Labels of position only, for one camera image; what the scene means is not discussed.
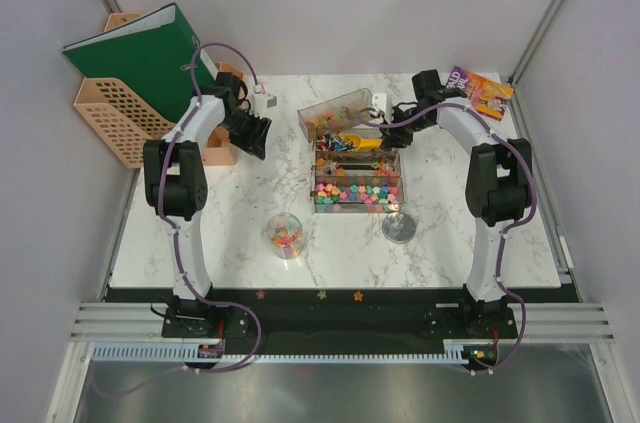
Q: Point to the clear four-compartment candy box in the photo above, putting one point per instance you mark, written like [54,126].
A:
[349,181]

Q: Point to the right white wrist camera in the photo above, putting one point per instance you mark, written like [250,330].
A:
[380,107]

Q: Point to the clear round lid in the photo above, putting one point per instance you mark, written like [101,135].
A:
[399,227]

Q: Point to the clear plastic cup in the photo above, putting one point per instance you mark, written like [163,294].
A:
[286,237]

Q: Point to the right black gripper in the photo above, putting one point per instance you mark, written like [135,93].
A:
[392,138]

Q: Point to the peach plastic file rack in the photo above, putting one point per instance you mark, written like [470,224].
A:
[124,121]

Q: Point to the yellow plastic scoop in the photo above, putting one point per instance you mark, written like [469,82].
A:
[355,142]

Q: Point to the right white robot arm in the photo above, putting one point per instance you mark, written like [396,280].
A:
[500,191]

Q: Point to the Roald Dahl book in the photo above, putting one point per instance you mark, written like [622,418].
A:
[488,97]

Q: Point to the green ring binder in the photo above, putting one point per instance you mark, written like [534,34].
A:
[151,55]

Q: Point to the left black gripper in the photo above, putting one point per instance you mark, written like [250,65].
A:
[254,144]

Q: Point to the white slotted cable duct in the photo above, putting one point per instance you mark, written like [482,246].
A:
[193,353]

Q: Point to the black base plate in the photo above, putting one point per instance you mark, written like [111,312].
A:
[400,319]

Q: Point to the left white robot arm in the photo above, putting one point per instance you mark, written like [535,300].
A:
[175,180]

